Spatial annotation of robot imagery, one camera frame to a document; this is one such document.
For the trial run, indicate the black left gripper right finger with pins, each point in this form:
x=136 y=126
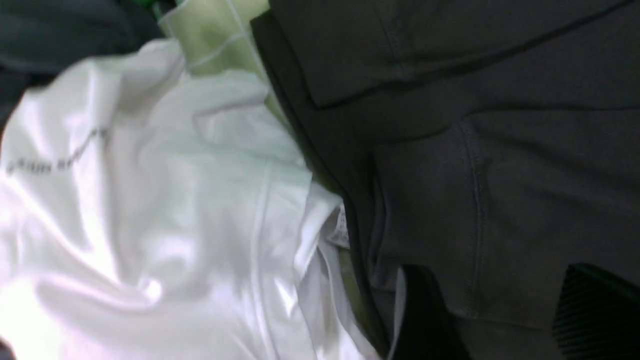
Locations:
x=597 y=316

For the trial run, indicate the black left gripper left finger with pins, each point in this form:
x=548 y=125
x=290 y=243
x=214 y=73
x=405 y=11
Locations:
x=424 y=328

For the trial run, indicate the dark gray long-sleeved shirt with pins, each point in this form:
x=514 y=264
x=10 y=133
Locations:
x=488 y=143

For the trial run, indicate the white crumpled shirt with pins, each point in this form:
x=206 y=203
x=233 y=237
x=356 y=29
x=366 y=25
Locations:
x=150 y=215

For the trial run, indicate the green checkered tablecloth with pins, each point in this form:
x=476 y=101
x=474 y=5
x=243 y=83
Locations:
x=216 y=36

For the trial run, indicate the dark gray crumpled garment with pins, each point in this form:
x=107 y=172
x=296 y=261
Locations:
x=41 y=38

